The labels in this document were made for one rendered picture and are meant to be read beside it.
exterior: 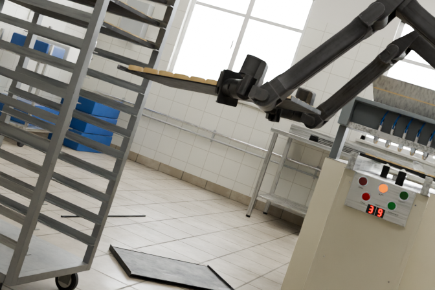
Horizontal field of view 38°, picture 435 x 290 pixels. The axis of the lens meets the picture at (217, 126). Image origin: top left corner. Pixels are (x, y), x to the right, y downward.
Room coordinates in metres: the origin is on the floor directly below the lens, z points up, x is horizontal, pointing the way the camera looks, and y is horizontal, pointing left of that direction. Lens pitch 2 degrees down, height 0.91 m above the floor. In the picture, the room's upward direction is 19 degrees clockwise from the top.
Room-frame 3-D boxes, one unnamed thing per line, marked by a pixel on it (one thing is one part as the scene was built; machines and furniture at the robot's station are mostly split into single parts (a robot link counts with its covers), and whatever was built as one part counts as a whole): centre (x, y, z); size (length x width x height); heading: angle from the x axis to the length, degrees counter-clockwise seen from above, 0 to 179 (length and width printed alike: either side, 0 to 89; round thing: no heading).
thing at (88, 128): (6.91, 1.37, 0.30); 0.60 x 0.40 x 0.20; 160
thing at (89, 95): (2.62, 0.61, 0.78); 0.64 x 0.03 x 0.03; 68
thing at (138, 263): (3.32, -0.02, 0.01); 0.60 x 0.40 x 0.03; 115
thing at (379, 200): (2.45, -0.68, 0.77); 0.24 x 0.04 x 0.14; 71
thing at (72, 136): (2.62, 0.61, 0.60); 0.64 x 0.03 x 0.03; 68
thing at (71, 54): (6.22, 1.72, 0.89); 0.44 x 0.36 x 0.20; 78
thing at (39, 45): (5.85, 1.79, 0.87); 0.40 x 0.30 x 0.16; 73
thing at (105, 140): (6.91, 1.37, 0.10); 0.60 x 0.40 x 0.20; 157
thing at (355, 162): (3.43, -0.86, 0.87); 2.01 x 0.03 x 0.07; 161
